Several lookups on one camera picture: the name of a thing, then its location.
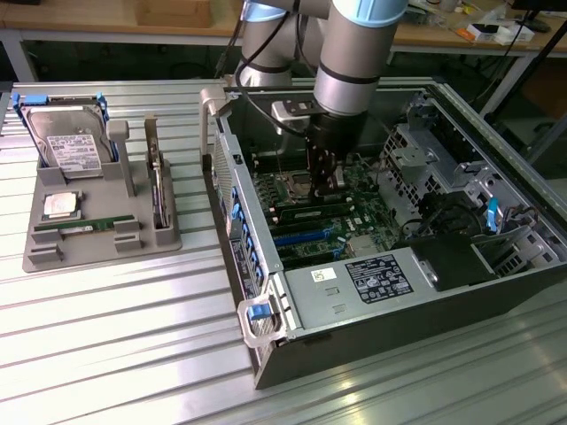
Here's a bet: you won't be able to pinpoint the long black expansion slot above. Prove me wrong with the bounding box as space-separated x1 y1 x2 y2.
282 248 345 269
269 219 332 236

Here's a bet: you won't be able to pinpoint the green graphics card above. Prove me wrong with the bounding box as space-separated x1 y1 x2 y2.
144 113 172 231

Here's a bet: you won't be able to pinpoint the black hanging cable with plug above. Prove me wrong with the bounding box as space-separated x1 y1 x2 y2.
214 0 249 77

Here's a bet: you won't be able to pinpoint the blue expansion slot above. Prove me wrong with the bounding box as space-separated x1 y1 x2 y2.
273 228 345 247

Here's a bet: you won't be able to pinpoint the grey power supply unit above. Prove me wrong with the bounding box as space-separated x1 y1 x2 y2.
283 246 439 334

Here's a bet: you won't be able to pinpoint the black plastic shroud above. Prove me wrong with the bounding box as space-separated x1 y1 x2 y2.
392 233 498 292

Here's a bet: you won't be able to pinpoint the open black PC case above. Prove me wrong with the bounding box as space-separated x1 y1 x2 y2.
198 77 567 390

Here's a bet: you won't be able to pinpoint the silver chipset heat sink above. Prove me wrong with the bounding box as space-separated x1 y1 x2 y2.
346 236 385 261

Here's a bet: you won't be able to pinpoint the hard disk with blue caddy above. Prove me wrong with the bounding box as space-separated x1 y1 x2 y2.
12 92 119 179

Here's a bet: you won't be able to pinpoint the blue disk bay lever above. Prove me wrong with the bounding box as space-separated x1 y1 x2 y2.
485 197 501 232

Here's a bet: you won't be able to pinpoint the RAM slot white latches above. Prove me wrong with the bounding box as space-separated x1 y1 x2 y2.
252 151 307 160
273 205 356 224
256 158 307 170

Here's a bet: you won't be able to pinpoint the wooden workbench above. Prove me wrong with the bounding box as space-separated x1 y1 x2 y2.
0 0 567 58

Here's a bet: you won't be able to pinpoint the black white box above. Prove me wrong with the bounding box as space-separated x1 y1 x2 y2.
469 21 501 37

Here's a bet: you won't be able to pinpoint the grey parts rack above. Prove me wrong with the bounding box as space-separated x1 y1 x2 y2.
22 90 183 274

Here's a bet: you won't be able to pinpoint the green motherboard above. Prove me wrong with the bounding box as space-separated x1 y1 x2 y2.
246 145 402 272

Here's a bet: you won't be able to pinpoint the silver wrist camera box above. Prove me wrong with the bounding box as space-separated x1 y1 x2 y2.
270 100 327 134

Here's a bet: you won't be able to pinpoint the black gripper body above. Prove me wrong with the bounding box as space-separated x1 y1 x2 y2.
305 110 368 155

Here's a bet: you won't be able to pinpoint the silver CPU socket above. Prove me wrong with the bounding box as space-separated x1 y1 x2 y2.
277 170 314 199

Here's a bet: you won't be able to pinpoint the black monitor with stand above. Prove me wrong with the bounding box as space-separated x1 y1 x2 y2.
511 0 553 33

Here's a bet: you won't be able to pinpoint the green RAM stick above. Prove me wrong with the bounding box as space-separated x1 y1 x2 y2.
279 198 351 223
34 215 136 234

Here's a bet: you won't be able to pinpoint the silver CPU chip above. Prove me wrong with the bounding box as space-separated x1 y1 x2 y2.
42 193 83 219

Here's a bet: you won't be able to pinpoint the black tripod leg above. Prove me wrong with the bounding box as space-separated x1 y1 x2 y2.
482 21 567 123

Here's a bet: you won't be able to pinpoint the black camera cable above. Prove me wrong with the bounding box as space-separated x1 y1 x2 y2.
234 17 311 136

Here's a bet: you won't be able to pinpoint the perforated silver disk bay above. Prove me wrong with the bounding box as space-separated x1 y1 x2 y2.
378 121 442 213

